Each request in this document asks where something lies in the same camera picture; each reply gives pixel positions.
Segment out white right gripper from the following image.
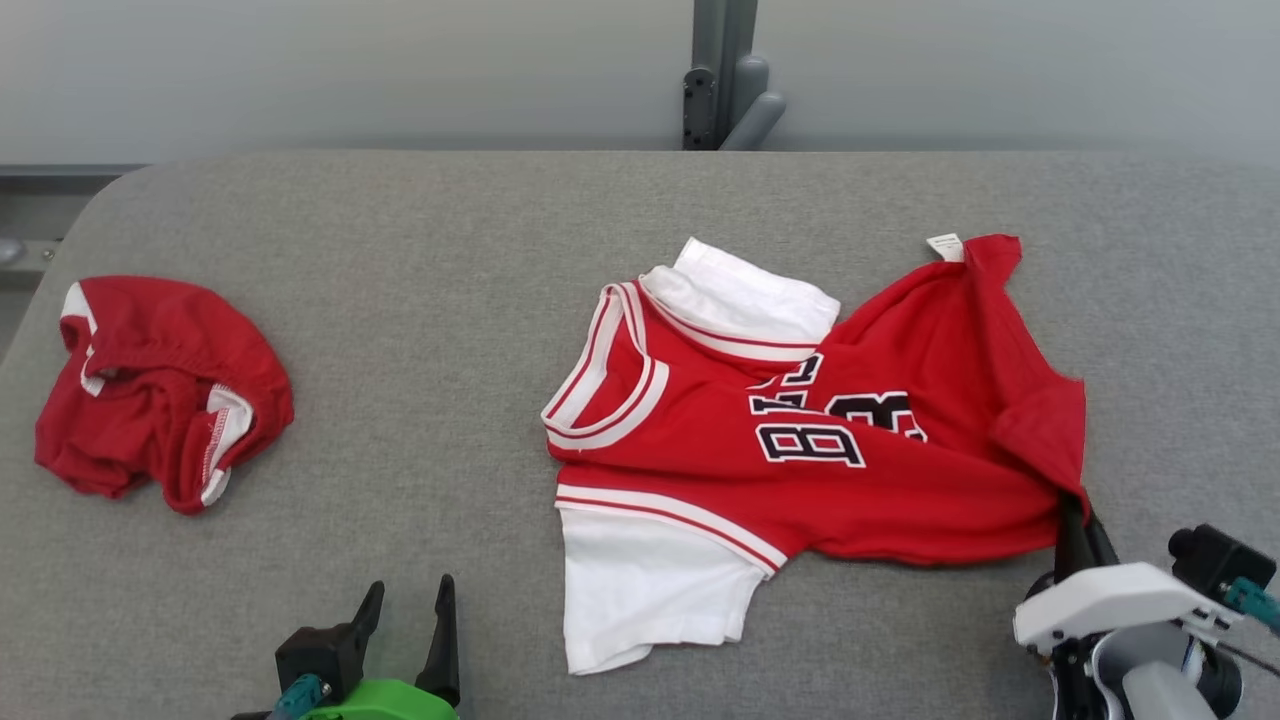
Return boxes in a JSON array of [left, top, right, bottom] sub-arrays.
[[1013, 490, 1229, 658]]

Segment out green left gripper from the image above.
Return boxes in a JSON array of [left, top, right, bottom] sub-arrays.
[[230, 574, 463, 720]]

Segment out red white basketball jersey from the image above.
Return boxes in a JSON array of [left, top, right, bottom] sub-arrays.
[[540, 232, 1089, 677]]

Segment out red basketball shorts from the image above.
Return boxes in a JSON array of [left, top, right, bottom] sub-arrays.
[[33, 275, 296, 517]]

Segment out grey fabric sofa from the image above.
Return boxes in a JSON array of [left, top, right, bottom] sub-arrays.
[[0, 150, 1280, 720]]

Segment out left camera cable teal plug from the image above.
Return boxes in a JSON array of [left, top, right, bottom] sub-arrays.
[[266, 674, 333, 720]]

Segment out camera cable teal plug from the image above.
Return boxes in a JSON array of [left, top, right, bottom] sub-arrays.
[[1220, 577, 1280, 666], [266, 674, 333, 720]]

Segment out right camera cable teal plug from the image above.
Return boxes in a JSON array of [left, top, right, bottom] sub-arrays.
[[1220, 577, 1280, 666]]

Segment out grey partition base rail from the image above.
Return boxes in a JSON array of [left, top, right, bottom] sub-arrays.
[[0, 164, 147, 293]]

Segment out grey double-bar partition post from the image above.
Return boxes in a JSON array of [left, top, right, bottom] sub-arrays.
[[683, 0, 787, 152]]

